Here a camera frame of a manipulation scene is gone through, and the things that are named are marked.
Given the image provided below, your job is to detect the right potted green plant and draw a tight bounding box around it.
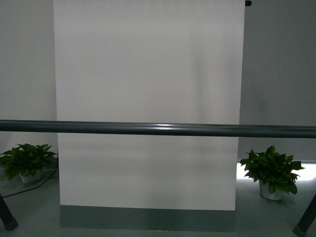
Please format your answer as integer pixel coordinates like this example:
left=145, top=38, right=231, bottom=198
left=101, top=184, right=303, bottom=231
left=239, top=145, right=304, bottom=201

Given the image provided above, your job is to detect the grey clothes hanger rail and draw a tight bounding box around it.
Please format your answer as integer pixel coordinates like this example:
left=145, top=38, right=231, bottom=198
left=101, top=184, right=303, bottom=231
left=0, top=120, right=316, bottom=232

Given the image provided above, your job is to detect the left potted green plant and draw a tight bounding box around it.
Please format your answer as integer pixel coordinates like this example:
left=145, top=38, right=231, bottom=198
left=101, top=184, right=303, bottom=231
left=0, top=143, right=57, bottom=184

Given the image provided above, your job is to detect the potted green plant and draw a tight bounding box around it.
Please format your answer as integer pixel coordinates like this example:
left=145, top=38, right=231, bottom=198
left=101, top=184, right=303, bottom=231
left=0, top=143, right=57, bottom=184
left=239, top=145, right=304, bottom=201

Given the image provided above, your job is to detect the black floor cable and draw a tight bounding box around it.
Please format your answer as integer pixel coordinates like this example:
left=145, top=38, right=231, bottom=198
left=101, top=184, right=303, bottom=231
left=1, top=154, right=60, bottom=198

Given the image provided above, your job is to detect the white paper backdrop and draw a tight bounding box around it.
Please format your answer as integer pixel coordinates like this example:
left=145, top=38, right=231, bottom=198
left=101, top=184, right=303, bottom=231
left=53, top=0, right=245, bottom=211

